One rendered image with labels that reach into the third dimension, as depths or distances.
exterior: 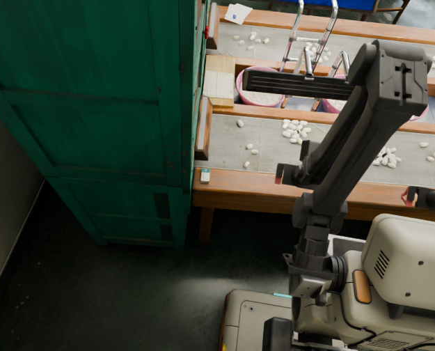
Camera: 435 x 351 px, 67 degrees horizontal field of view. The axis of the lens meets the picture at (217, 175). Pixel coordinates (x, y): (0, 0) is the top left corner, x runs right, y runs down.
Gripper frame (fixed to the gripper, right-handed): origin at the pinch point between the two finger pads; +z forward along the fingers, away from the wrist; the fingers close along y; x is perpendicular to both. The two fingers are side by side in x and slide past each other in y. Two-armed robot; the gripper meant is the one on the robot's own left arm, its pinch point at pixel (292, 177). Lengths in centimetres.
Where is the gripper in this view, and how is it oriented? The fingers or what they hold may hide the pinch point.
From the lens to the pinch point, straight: 115.4
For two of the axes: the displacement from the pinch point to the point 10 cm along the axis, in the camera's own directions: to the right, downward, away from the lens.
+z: 0.0, 0.5, 10.0
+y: -9.9, -1.7, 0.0
